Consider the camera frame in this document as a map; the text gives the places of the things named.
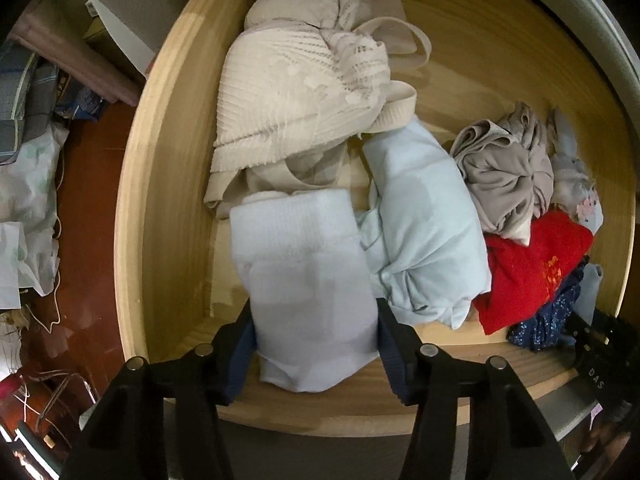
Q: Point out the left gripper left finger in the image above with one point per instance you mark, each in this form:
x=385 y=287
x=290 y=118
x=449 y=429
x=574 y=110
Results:
x=160 y=420

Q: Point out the light blue knit sock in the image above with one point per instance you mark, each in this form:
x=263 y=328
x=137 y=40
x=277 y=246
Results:
x=586 y=302

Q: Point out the blue floral lace sock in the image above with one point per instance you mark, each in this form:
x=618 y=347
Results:
x=574 y=191

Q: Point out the pale blue garment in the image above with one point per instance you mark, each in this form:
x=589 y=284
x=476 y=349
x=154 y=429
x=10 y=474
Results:
x=421 y=235

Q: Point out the white garment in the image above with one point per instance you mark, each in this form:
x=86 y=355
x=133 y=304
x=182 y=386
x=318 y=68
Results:
x=300 y=261

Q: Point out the wooden top drawer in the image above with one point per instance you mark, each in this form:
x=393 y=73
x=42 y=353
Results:
x=320 y=199

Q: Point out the navy patterned underwear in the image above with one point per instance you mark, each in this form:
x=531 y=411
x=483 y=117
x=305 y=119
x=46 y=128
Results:
x=544 y=329

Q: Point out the red embroidered underwear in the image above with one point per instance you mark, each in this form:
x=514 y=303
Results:
x=524 y=278

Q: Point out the taupe knotted underwear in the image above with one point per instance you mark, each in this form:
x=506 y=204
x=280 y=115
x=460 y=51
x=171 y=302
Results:
x=507 y=170

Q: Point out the person right hand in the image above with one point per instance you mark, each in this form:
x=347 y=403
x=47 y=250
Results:
x=608 y=434

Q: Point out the white floral bedsheet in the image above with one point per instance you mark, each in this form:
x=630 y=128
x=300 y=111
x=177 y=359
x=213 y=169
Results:
x=29 y=251

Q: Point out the plaid grey blanket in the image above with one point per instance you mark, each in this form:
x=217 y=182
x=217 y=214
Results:
x=28 y=97

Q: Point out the floral pink curtain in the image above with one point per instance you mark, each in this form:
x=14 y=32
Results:
x=43 y=29

